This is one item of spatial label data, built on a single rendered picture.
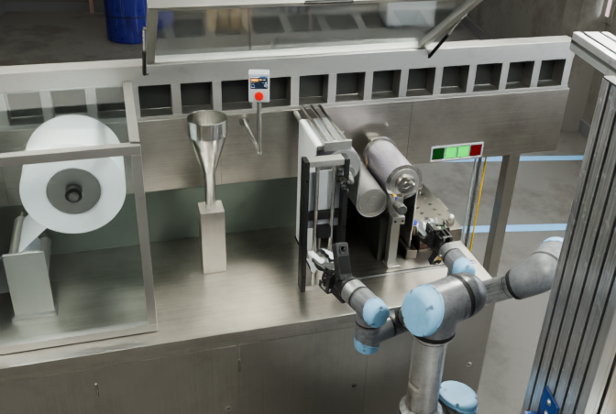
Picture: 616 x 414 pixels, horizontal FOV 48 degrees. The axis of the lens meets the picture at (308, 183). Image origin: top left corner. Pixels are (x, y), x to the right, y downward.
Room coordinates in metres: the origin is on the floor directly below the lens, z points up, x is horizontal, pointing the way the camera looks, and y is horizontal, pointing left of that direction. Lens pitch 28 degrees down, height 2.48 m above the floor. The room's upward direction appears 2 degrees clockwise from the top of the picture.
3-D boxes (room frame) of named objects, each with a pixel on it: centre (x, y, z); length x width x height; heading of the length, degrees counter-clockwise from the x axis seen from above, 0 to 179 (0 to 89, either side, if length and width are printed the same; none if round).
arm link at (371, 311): (1.59, -0.19, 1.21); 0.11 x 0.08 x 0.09; 32
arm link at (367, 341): (1.60, -0.21, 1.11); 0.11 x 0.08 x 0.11; 122
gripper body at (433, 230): (2.12, -0.49, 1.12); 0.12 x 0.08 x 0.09; 16
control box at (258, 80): (2.19, 0.17, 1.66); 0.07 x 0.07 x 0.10; 4
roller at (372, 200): (2.40, -0.21, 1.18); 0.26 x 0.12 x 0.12; 16
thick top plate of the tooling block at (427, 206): (2.52, -0.49, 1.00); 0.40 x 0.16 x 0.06; 16
